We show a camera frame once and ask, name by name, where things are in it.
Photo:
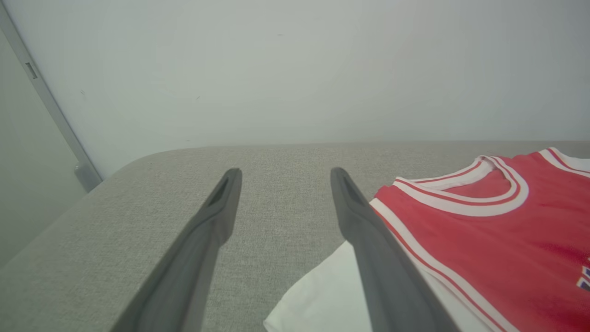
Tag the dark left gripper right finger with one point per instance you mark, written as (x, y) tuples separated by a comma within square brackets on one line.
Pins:
[(387, 276)]

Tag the red and white basketball jersey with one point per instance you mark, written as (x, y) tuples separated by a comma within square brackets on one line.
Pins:
[(498, 258)]

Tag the grey metal wall rail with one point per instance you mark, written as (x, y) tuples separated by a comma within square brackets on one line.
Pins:
[(55, 115)]

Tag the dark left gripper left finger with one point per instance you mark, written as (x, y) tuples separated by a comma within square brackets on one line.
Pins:
[(184, 276)]

